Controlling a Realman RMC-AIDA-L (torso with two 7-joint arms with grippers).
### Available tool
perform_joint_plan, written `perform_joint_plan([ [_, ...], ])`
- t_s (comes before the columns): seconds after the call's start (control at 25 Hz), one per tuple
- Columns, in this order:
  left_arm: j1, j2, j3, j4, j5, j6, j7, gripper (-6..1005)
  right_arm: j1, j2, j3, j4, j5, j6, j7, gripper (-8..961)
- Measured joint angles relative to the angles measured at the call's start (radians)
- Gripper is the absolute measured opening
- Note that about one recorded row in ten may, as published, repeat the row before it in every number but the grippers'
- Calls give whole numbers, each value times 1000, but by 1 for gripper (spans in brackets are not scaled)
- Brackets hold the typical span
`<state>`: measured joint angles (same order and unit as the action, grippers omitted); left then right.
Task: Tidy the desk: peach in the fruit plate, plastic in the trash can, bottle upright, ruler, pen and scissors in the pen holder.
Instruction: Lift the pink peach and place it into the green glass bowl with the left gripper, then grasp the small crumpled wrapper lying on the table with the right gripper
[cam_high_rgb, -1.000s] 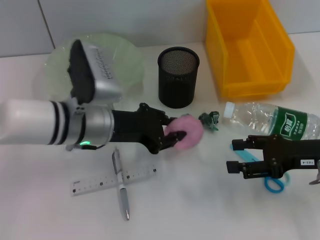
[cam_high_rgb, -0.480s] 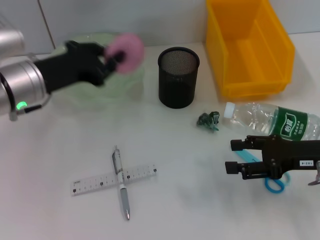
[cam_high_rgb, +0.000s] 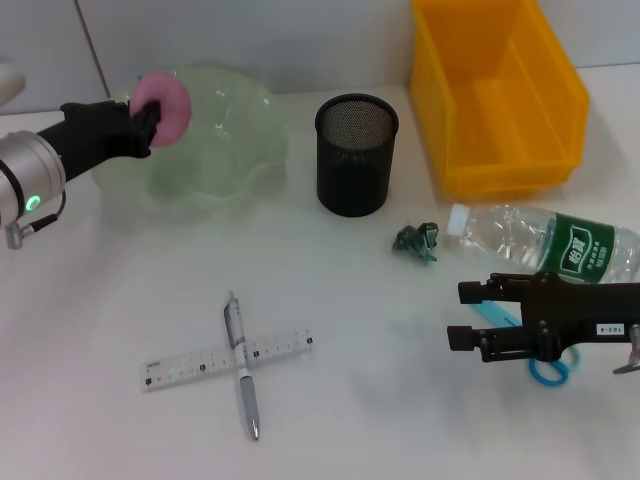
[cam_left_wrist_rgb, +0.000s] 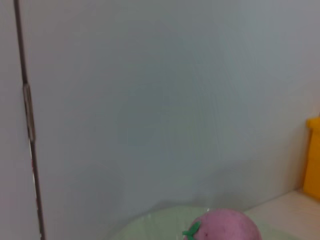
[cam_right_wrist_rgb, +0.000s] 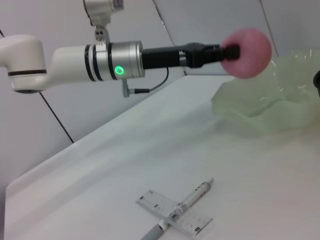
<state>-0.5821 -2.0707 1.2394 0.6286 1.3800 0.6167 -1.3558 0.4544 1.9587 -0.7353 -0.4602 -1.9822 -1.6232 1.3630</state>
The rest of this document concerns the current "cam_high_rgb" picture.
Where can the transparent plastic ruler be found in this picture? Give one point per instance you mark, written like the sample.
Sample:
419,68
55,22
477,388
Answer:
200,365

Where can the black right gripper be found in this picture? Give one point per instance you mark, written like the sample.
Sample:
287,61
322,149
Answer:
580,312

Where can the blue scissors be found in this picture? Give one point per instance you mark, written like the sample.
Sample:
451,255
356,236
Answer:
495,312

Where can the clear green-label water bottle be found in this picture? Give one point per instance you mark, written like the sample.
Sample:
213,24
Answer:
500,230

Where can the pink peach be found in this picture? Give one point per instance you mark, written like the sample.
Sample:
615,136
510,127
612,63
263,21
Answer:
175,100

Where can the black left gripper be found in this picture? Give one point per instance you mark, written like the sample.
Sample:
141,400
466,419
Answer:
95,135

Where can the black mesh pen holder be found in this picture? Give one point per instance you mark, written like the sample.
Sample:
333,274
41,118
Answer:
355,175

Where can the green glass fruit bowl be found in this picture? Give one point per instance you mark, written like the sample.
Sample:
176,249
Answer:
225,150

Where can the silver ballpoint pen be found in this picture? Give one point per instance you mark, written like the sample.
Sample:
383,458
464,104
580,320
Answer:
240,345

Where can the yellow plastic bin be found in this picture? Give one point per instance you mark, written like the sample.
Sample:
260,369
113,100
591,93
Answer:
520,125

